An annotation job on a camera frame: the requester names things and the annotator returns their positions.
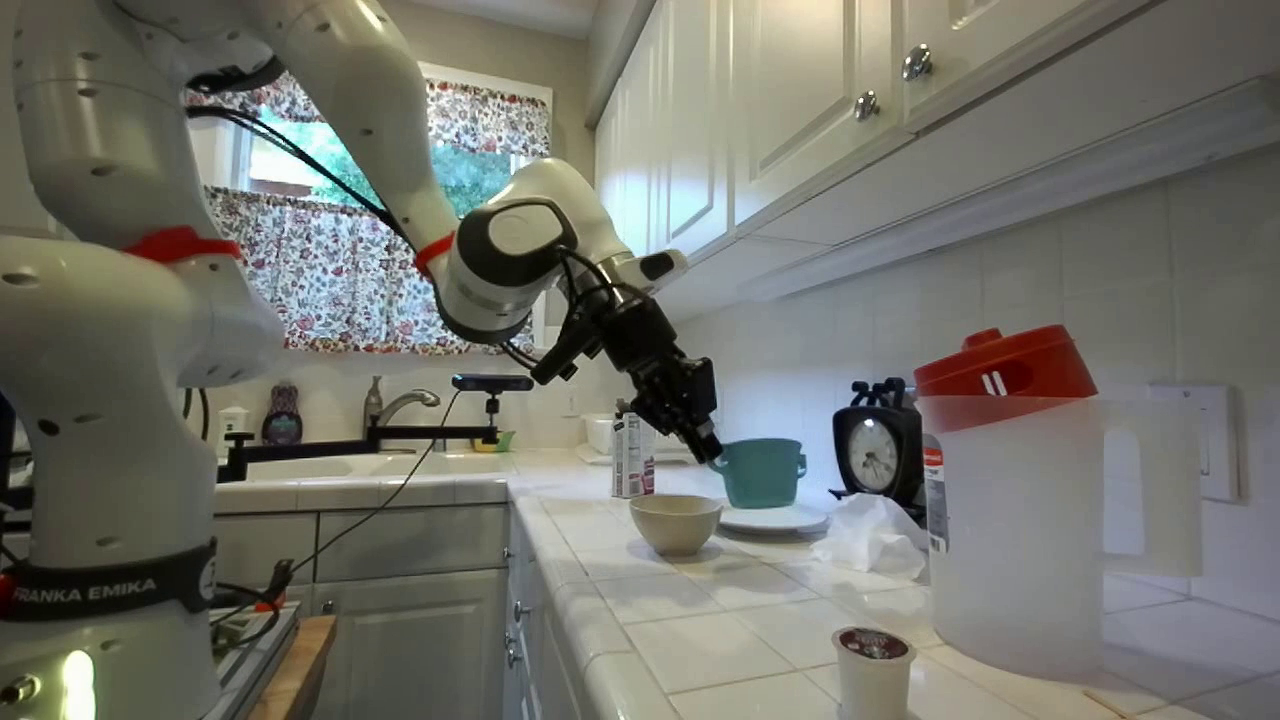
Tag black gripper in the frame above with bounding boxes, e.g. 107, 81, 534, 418
599, 296, 727, 468

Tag white wall outlet plate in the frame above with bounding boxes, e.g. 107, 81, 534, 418
1144, 386, 1239, 510

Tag chrome faucet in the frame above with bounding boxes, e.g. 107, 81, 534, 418
358, 374, 445, 450

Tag white lower cabinets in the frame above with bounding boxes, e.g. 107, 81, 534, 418
212, 495, 596, 720

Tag blue cup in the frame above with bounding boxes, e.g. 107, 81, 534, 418
708, 436, 813, 511

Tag white upper cabinets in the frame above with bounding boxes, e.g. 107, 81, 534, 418
589, 0, 1280, 328

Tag wooden table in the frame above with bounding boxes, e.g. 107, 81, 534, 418
246, 612, 341, 720

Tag white dish container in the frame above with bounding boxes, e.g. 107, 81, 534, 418
579, 413, 634, 463

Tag floral window valance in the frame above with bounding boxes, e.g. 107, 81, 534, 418
180, 72, 558, 170

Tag black stereo camera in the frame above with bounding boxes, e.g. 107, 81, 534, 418
447, 374, 538, 400

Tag dark soap dispenser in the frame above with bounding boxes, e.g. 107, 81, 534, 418
256, 386, 307, 450

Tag white cabinets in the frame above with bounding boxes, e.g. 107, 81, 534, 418
212, 495, 596, 720
589, 0, 1280, 328

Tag crumpled white plastic bag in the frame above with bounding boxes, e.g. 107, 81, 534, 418
804, 493, 945, 606

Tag clear pitcher with red lid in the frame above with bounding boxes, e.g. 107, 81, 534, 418
912, 326, 1205, 683

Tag floral cafe curtain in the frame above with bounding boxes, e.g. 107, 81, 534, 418
195, 183, 541, 360

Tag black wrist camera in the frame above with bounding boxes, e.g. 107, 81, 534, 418
534, 256, 626, 394

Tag beige ceramic bowl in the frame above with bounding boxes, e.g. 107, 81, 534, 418
628, 493, 725, 559

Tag black cable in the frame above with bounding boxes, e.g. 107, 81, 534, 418
276, 394, 466, 594

